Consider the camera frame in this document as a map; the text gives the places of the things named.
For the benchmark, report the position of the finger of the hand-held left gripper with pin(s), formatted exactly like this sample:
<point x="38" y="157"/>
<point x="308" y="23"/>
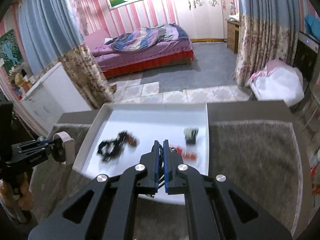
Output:
<point x="32" y="158"/>
<point x="32" y="146"/>

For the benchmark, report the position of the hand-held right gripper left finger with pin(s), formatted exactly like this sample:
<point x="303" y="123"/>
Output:
<point x="156" y="170"/>

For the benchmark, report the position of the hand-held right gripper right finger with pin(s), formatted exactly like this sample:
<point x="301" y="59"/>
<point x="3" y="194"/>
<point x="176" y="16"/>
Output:
<point x="167" y="170"/>

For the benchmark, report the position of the white shallow tray box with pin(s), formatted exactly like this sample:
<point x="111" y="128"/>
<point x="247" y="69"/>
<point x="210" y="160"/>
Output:
<point x="150" y="120"/>

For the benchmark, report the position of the person's left hand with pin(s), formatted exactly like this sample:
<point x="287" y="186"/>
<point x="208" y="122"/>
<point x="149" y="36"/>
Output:
<point x="23" y="200"/>

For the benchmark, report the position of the yellow plush toy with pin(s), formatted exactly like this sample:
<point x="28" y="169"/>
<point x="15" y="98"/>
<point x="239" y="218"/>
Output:
<point x="18" y="78"/>

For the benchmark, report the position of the white cabinet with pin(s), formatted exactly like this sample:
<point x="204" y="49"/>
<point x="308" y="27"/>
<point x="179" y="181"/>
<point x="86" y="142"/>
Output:
<point x="47" y="97"/>

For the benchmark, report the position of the grey fluffy mat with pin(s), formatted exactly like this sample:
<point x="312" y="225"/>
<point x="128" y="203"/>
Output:
<point x="250" y="155"/>

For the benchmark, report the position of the blue curtain with floral hem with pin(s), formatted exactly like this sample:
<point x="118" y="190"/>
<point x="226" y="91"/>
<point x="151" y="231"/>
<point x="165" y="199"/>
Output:
<point x="50" y="17"/>
<point x="262" y="17"/>

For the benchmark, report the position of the purple bed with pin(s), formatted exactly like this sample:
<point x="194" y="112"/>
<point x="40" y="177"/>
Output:
<point x="150" y="55"/>

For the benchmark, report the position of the striped purple quilt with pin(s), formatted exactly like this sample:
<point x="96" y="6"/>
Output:
<point x="150" y="37"/>

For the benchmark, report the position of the pink and white bundle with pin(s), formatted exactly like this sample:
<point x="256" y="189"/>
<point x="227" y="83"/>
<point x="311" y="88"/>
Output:
<point x="277" y="85"/>

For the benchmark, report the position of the wooden nightstand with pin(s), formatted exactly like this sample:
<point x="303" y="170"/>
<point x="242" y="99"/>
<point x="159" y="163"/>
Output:
<point x="232" y="37"/>

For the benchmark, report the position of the white wardrobe with decals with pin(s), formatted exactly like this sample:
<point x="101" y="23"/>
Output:
<point x="200" y="22"/>

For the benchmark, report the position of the low grey stand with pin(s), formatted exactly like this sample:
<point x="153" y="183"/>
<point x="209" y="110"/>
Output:
<point x="308" y="105"/>

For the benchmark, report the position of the white table lamp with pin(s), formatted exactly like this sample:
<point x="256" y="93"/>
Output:
<point x="232" y="6"/>

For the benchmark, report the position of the black floor appliance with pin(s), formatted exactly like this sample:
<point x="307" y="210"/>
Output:
<point x="305" y="57"/>

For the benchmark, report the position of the blue cloth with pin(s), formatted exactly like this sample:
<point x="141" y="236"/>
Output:
<point x="312" y="26"/>

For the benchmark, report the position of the green wall poster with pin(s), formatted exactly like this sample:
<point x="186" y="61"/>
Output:
<point x="10" y="47"/>

